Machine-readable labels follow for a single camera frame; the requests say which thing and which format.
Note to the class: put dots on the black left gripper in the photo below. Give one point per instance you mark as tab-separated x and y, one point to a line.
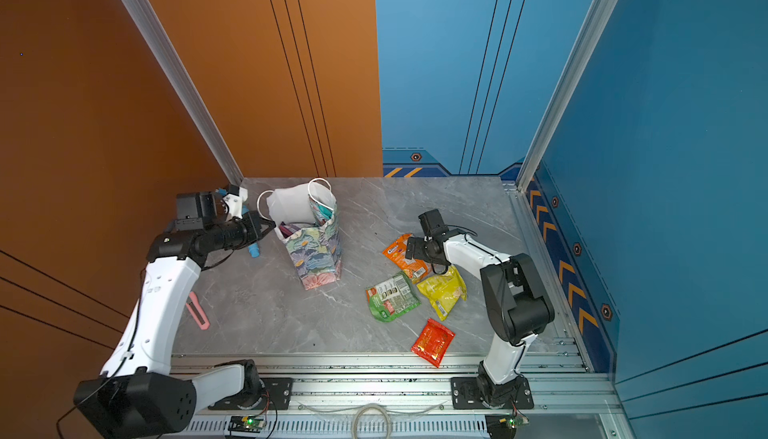
250	220

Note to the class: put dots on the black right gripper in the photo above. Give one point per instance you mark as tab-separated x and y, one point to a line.
417	254

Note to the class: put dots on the orange snack bag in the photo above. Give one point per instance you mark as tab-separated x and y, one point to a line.
415	269

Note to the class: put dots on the yellow snack bag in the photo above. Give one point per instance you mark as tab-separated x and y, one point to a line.
444	291

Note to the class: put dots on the floral paper gift bag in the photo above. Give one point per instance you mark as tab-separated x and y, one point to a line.
315	251

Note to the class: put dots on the teal Fox's candy bag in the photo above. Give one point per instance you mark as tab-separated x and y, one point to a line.
323	211

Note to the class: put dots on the red snack packet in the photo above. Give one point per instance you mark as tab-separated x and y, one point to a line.
433	342

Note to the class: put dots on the purple Fox's berries bag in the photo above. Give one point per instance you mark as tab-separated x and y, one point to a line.
289	229

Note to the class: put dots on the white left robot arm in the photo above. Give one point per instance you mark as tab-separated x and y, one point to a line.
135	394

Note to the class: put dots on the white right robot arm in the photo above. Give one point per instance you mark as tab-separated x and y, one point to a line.
517	305

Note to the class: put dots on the green snack bag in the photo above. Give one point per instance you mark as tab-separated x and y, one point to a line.
392	298

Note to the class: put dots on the pink plastic clip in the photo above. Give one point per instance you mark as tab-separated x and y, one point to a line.
196	311

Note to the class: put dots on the right circuit board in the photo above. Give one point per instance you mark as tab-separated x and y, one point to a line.
505	426

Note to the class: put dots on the green circuit board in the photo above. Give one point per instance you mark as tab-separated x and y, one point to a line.
250	424

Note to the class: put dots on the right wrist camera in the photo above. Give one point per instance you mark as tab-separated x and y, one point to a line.
432	223

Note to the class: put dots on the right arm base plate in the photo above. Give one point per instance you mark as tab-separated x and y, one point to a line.
481	393

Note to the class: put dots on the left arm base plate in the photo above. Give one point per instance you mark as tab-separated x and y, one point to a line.
273	393

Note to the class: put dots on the aluminium frame rail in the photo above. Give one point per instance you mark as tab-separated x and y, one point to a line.
377	395

